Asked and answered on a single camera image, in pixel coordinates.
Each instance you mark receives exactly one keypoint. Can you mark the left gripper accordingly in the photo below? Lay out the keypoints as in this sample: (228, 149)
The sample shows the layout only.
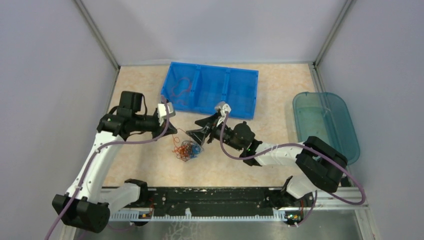
(159, 129)

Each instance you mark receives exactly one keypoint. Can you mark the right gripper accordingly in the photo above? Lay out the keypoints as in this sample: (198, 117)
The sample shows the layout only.
(200, 135)

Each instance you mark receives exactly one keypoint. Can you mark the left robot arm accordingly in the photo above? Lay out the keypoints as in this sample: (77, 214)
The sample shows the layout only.
(83, 205)

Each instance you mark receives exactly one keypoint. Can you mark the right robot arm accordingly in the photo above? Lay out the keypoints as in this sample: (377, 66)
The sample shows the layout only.
(320, 164)

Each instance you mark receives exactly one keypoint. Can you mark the blue three-compartment plastic bin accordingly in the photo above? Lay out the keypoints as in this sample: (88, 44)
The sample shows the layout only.
(198, 88)

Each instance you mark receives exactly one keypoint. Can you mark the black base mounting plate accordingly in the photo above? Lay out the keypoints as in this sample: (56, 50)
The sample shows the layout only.
(220, 201)

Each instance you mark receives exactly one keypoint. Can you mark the teal translucent plastic tray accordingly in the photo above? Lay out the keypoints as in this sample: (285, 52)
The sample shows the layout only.
(325, 115)

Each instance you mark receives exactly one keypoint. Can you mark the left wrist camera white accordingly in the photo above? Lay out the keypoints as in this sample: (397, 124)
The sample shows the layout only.
(165, 110)

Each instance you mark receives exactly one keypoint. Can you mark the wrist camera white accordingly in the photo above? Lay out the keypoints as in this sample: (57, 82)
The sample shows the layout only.
(165, 110)
(223, 108)

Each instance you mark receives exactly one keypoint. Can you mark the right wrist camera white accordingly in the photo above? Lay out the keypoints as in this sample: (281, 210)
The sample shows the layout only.
(223, 108)

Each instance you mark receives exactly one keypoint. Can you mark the white slotted cable duct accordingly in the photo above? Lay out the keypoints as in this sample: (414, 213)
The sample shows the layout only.
(132, 215)

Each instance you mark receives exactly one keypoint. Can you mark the aluminium frame rail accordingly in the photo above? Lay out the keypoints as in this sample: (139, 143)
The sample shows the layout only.
(344, 197)

